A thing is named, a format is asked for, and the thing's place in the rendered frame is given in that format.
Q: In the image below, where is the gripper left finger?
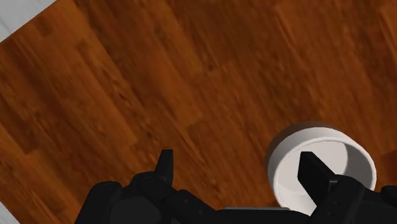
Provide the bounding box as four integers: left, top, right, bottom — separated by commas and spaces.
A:
74, 149, 218, 224

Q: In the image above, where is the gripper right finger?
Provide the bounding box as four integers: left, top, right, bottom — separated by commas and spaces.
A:
297, 151, 397, 224

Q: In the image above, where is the white round bowl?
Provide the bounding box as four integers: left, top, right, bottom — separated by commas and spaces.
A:
267, 126, 377, 216

